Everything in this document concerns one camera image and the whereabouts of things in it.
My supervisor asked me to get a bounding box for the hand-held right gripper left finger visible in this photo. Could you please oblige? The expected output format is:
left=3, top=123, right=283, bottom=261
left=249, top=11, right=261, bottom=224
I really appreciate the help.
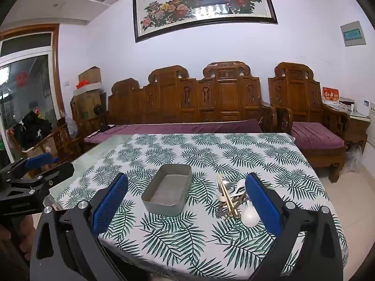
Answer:
left=29, top=172, right=138, bottom=281

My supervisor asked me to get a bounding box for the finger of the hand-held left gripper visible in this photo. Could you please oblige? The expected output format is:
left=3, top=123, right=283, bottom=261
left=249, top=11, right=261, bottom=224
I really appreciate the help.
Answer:
left=0, top=152, right=60, bottom=179
left=9, top=162, right=75, bottom=195

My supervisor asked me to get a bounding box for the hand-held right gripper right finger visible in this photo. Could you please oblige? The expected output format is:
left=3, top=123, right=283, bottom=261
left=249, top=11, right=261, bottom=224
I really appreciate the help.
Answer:
left=244, top=172, right=344, bottom=281

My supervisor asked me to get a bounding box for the large white ceramic spoon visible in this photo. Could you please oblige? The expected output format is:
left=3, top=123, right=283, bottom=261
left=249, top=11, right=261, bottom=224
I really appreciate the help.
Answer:
left=218, top=193, right=261, bottom=228

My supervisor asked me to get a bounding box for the small white ceramic spoon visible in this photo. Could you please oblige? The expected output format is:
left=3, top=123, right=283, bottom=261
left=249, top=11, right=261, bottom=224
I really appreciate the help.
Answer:
left=231, top=179, right=247, bottom=203

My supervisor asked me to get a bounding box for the wooden chopstick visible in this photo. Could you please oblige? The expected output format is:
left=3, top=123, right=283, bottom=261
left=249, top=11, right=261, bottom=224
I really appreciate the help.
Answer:
left=217, top=173, right=233, bottom=219
left=218, top=173, right=236, bottom=218

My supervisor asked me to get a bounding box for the metal spoon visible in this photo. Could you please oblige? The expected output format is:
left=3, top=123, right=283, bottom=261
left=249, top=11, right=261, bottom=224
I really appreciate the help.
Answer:
left=217, top=178, right=232, bottom=211

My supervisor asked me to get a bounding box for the metal fork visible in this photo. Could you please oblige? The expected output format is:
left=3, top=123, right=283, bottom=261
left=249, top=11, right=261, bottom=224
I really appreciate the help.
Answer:
left=215, top=196, right=249, bottom=220

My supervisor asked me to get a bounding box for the rectangular metal tray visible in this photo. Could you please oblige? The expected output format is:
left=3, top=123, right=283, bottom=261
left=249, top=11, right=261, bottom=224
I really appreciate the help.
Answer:
left=141, top=164, right=193, bottom=216

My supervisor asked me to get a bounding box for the person's left hand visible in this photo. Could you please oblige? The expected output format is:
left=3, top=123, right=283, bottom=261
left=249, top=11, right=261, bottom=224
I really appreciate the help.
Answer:
left=0, top=222, right=33, bottom=267

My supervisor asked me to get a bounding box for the small wooden chair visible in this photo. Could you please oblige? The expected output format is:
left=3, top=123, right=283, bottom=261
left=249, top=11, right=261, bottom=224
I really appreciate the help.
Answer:
left=9, top=117, right=85, bottom=176

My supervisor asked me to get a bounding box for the dark clothes pile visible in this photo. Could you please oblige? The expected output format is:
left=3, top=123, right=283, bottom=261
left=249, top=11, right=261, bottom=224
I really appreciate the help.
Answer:
left=15, top=110, right=54, bottom=150

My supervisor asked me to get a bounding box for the clear plastic bag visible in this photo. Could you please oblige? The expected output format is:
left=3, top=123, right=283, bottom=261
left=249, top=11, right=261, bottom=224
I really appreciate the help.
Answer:
left=60, top=117, right=77, bottom=136
left=346, top=145, right=364, bottom=173

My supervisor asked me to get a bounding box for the large brown cardboard box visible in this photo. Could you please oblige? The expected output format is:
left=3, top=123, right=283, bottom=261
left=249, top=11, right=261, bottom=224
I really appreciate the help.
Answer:
left=73, top=91, right=103, bottom=120

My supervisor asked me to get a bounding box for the small black fan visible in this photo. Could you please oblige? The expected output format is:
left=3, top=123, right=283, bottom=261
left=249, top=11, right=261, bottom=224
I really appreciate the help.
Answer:
left=93, top=104, right=110, bottom=131

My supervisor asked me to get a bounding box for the leaf print tablecloth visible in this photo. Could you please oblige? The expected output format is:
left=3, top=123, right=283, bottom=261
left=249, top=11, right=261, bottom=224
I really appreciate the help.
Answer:
left=50, top=133, right=349, bottom=280

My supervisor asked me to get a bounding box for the red door decoration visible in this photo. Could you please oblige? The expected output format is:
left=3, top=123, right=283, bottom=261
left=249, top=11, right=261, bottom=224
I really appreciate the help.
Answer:
left=16, top=71, right=30, bottom=88

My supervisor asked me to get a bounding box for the purple armchair cushion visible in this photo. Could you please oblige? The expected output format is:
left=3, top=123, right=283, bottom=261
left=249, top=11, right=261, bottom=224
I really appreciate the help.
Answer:
left=291, top=122, right=345, bottom=150

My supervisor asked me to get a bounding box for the flat white cardboard box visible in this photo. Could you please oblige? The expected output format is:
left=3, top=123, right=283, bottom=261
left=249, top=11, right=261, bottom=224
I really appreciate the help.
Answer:
left=73, top=82, right=103, bottom=96

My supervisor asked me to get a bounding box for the wooden framed glass door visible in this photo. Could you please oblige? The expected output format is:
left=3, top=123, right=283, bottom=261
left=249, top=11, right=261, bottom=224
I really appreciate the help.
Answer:
left=0, top=23, right=65, bottom=159

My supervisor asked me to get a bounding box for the small brown cardboard box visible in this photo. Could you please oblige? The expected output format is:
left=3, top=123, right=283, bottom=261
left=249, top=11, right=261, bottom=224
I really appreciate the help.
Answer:
left=78, top=66, right=102, bottom=85

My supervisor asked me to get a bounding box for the carved wooden sofa bench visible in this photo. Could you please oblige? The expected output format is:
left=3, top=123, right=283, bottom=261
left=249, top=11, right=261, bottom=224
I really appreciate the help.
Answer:
left=70, top=61, right=277, bottom=153

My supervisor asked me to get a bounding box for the carved wooden armchair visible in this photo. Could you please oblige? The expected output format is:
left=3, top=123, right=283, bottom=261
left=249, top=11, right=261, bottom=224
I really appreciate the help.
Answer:
left=268, top=62, right=350, bottom=182

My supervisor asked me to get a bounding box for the wooden side table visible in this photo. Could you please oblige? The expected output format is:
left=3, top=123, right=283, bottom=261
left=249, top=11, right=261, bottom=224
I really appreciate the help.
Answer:
left=322, top=100, right=371, bottom=153

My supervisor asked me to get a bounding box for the red box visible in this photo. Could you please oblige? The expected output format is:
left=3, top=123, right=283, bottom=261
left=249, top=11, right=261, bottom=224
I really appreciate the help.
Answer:
left=322, top=87, right=340, bottom=106

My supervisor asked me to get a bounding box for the small open box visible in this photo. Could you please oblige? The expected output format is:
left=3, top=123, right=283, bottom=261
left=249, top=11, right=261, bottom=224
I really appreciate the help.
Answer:
left=339, top=98, right=355, bottom=112

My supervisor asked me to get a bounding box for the framed peacock flower painting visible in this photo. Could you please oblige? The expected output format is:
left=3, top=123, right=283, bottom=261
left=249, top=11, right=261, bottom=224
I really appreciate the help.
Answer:
left=132, top=0, right=278, bottom=43

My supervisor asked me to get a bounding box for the grey wall electrical panel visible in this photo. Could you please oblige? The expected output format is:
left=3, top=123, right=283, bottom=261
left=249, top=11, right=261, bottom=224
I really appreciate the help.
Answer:
left=340, top=20, right=367, bottom=47

